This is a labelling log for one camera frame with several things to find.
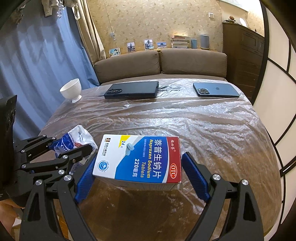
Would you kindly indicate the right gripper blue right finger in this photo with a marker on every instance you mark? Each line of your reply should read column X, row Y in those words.
column 243, row 220

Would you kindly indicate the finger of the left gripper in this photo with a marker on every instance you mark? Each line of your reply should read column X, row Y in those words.
column 68, row 163
column 31, row 148

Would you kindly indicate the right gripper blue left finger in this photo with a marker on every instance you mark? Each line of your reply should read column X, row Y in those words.
column 40, row 222

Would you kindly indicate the blue white tissue packet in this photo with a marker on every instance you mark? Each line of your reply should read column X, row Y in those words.
column 75, row 138

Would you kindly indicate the blue red naproxen box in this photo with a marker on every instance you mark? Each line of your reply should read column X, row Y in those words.
column 139, row 162

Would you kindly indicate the person left hand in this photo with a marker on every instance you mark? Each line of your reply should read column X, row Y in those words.
column 8, row 214

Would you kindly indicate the white ceramic bowl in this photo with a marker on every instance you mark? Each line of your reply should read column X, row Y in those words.
column 72, row 90

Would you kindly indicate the blue curtain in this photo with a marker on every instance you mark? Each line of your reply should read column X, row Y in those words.
column 38, row 56

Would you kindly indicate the black phone case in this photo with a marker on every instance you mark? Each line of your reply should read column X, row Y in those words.
column 133, row 90

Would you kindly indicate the shoji screen divider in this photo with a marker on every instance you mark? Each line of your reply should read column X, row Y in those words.
column 274, row 102

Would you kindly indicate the photo card leftmost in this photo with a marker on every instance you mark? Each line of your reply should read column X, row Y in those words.
column 114, row 52

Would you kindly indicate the photo card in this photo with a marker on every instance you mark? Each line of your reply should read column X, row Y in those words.
column 114, row 52
column 130, row 47
column 148, row 44
column 161, row 45

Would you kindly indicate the blue iPhone smartphone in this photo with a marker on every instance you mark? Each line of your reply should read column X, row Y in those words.
column 223, row 90

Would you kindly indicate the brown sofa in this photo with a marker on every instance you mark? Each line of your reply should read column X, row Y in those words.
column 167, row 63

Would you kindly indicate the beige curtain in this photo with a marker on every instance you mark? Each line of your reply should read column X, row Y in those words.
column 88, row 32

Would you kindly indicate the stack of books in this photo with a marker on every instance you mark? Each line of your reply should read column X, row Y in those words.
column 183, row 42

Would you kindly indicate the dark wooden cabinet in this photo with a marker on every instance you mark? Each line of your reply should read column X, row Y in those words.
column 244, row 49

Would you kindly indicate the blue cup on shelf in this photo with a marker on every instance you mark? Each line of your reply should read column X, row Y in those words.
column 194, row 44

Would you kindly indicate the grey cylindrical speaker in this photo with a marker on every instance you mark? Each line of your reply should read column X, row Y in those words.
column 205, row 43

